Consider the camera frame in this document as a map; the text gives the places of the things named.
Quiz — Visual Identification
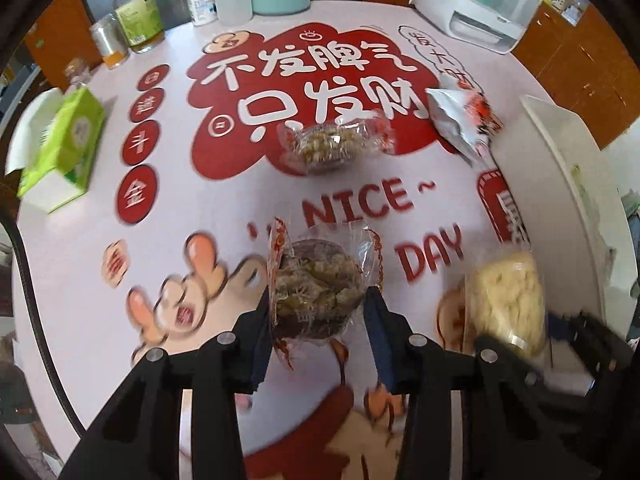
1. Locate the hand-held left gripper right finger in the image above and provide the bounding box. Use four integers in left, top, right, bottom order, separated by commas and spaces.
362, 285, 601, 480

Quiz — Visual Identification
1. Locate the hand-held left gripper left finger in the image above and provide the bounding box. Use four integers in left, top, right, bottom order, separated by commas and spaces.
59, 287, 275, 480

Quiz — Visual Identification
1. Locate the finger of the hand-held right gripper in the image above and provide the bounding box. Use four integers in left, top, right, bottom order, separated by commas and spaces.
545, 310, 631, 396

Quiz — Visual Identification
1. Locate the clear packet round nut cake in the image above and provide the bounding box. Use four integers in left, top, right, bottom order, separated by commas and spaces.
267, 217, 386, 371
276, 112, 398, 177

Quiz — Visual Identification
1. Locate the pale yellow puffed snack packet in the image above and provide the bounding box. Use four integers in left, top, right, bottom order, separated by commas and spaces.
462, 245, 548, 361

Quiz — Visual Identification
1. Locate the white storage box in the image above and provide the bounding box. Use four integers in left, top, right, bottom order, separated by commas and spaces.
490, 92, 640, 341

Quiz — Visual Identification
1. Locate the printed white table cover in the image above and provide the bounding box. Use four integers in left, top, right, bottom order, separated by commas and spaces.
10, 0, 601, 480

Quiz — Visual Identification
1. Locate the silver orange print snack packet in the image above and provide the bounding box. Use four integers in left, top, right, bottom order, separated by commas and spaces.
425, 85, 506, 168

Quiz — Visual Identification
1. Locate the green tissue box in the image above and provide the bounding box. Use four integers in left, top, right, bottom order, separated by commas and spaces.
17, 85, 108, 213

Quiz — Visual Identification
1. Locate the small glass jar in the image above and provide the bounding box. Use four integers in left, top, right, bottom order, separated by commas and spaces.
62, 57, 93, 91

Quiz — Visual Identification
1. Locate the white countertop appliance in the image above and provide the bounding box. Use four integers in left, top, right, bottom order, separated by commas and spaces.
410, 0, 546, 55

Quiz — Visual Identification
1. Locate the glass jar orange liquid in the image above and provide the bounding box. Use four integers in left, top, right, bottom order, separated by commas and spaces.
90, 12, 131, 71

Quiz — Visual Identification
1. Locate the white pill bottle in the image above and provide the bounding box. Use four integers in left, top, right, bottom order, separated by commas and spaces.
186, 0, 218, 27

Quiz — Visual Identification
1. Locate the green label glass bottle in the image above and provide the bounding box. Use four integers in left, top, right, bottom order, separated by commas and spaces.
114, 0, 166, 55

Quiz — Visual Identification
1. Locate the black cable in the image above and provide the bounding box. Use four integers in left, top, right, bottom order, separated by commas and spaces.
0, 205, 88, 438

